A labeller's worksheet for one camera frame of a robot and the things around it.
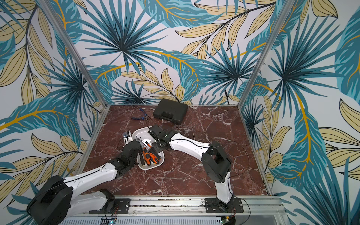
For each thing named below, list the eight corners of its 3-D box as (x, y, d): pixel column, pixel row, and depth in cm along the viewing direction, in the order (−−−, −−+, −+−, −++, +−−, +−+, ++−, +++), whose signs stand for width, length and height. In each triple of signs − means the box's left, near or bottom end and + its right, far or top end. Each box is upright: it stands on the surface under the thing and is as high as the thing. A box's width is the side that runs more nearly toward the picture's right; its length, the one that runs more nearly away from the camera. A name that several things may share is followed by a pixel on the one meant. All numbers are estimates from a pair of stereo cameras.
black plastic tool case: (153, 117, 113) (152, 112, 109) (164, 101, 125) (163, 96, 121) (179, 126, 108) (179, 121, 104) (188, 108, 120) (188, 103, 116)
